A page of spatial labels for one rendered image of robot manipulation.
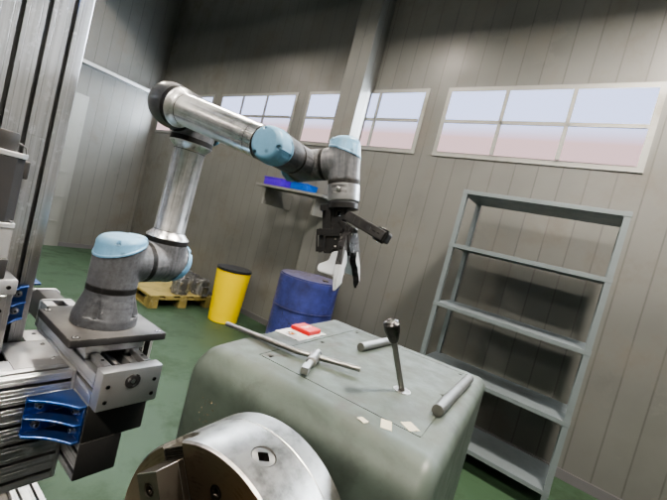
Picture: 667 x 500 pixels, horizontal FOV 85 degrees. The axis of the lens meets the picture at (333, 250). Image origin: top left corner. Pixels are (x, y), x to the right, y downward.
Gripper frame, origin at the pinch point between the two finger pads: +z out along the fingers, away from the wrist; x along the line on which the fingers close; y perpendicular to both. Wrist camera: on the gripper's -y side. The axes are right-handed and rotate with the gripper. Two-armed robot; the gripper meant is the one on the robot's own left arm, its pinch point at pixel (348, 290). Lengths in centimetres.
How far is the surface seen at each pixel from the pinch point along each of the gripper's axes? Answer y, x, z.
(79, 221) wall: 677, -395, -69
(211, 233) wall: 384, -417, -49
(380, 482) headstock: -15.2, 28.8, 24.2
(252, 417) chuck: 4.3, 31.2, 17.9
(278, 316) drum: 159, -254, 51
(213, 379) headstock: 17.7, 23.7, 16.2
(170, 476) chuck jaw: 7.8, 43.6, 21.1
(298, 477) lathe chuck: -6.3, 36.6, 21.5
